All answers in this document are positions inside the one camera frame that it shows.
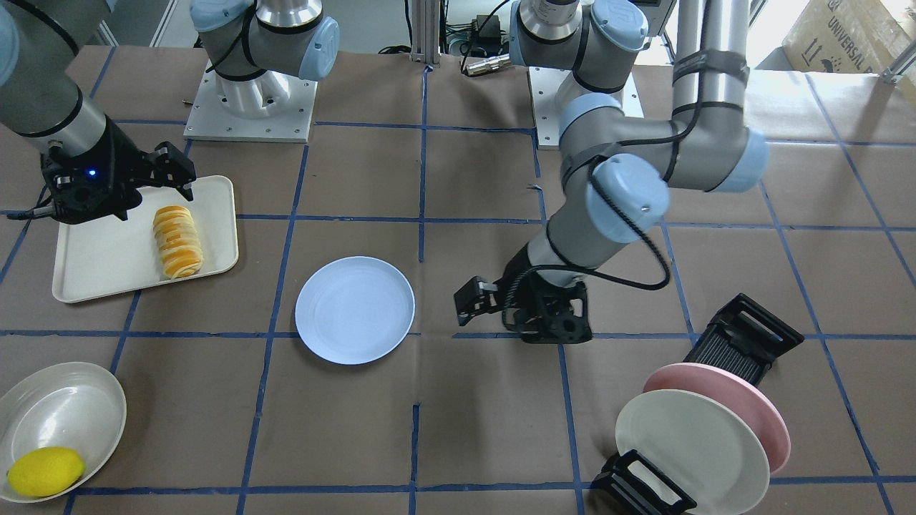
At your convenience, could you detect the pink plate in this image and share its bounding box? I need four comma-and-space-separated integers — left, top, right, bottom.
643, 362, 791, 475

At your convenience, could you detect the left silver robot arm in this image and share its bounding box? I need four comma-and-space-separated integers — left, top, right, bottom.
454, 1, 769, 343

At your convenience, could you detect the grey metal cylinder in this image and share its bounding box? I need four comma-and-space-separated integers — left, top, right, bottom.
462, 54, 514, 77

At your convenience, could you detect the cream plate in rack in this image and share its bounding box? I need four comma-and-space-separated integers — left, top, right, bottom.
615, 389, 770, 514

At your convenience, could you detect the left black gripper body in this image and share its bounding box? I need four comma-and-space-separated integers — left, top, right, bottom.
500, 247, 593, 343

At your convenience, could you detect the light blue plate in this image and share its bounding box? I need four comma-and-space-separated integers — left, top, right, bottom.
294, 255, 416, 366

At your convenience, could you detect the white rectangular tray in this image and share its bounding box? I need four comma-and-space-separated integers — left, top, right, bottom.
52, 175, 239, 303

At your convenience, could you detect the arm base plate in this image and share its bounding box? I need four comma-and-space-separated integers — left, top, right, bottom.
527, 67, 644, 150
184, 71, 318, 143

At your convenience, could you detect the cream round plate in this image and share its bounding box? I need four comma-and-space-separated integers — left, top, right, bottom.
1, 362, 127, 504

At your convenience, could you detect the aluminium frame post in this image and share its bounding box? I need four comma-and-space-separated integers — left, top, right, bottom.
408, 1, 444, 69

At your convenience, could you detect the striped orange bread roll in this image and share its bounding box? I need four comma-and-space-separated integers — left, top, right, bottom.
153, 205, 204, 280

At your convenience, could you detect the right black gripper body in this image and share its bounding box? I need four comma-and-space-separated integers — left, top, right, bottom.
40, 118, 152, 225

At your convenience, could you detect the yellow lemon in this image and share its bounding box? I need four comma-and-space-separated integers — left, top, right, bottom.
7, 446, 86, 496

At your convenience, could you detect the cardboard box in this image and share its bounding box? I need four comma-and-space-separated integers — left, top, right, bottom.
781, 1, 915, 73

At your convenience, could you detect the black dish rack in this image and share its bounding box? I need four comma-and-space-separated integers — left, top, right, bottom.
593, 294, 804, 514

